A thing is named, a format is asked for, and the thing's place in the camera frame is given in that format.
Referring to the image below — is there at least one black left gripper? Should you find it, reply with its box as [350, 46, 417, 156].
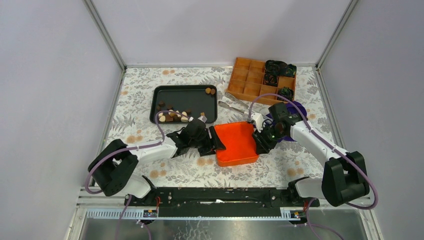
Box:
[189, 126, 227, 158]

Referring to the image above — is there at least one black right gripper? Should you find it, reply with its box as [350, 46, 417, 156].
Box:
[251, 123, 286, 155]

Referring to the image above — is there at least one metal tongs white handle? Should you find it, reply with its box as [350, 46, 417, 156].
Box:
[218, 92, 249, 115]

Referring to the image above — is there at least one orange box lid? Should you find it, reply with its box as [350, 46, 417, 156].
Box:
[214, 121, 259, 167]

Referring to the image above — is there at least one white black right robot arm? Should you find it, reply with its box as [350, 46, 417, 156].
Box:
[248, 102, 371, 207]

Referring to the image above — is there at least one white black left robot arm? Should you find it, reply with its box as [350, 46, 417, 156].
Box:
[85, 119, 226, 206]

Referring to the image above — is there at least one black chocolate tray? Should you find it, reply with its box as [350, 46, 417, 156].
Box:
[149, 84, 218, 124]

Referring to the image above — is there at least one purple cloth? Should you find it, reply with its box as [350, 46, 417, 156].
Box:
[278, 101, 308, 143]

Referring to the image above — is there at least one orange compartment organizer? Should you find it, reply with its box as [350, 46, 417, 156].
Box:
[226, 57, 297, 105]

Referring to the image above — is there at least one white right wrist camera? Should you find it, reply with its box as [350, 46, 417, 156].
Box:
[249, 112, 265, 132]

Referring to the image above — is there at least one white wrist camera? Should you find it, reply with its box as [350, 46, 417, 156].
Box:
[249, 112, 265, 132]
[197, 112, 208, 123]

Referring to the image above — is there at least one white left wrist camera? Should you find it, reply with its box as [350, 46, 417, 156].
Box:
[197, 112, 208, 123]

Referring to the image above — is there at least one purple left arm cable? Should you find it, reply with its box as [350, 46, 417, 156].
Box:
[84, 110, 200, 240]

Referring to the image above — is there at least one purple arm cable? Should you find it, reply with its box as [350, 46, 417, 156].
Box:
[247, 93, 380, 240]
[84, 110, 200, 240]

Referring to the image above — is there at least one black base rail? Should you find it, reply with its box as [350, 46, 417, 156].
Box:
[124, 187, 320, 219]

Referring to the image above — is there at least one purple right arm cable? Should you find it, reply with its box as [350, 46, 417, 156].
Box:
[247, 93, 380, 240]

